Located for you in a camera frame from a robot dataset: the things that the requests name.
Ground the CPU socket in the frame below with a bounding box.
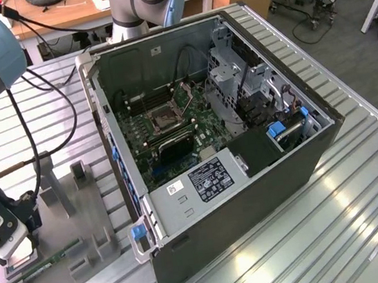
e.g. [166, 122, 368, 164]
[147, 100, 191, 137]

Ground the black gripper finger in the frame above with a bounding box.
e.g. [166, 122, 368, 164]
[26, 230, 46, 264]

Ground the silver metal drive cage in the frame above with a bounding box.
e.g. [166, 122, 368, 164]
[200, 12, 277, 128]

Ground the grey plastic parts rack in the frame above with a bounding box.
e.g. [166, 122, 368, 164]
[0, 142, 126, 283]

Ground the black expansion card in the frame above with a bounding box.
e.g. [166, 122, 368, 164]
[155, 130, 199, 169]

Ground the silver CPU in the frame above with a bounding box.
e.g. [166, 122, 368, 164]
[3, 248, 40, 275]

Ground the hard disk in blue carrier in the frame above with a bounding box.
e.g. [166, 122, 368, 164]
[263, 106, 316, 155]

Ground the thin metal locking lever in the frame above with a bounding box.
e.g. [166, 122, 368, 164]
[140, 91, 149, 117]

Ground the thin black looped cable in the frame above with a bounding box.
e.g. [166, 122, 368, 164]
[24, 61, 84, 160]

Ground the silver power supply with label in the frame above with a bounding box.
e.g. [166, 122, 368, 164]
[141, 146, 257, 241]

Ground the small silver chipset heatsink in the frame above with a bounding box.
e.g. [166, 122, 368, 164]
[199, 144, 218, 159]

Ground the green motherboard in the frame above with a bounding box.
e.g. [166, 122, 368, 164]
[112, 75, 242, 196]

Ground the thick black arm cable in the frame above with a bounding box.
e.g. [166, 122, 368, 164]
[3, 84, 48, 206]

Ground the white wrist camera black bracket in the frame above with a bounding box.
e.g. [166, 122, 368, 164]
[0, 201, 36, 268]

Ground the black wrist cable connector module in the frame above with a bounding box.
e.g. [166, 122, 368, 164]
[9, 189, 46, 241]

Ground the black open PC case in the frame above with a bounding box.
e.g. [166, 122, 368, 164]
[70, 0, 366, 283]

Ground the green RAM stick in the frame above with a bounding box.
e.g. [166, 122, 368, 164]
[17, 238, 86, 283]

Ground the brass cable connector rod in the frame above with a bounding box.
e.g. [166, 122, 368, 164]
[0, 161, 28, 178]

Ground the metal socket cover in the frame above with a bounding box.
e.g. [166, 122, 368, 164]
[167, 80, 196, 112]

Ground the black plastic shroud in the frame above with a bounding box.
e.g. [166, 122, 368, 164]
[225, 125, 289, 181]

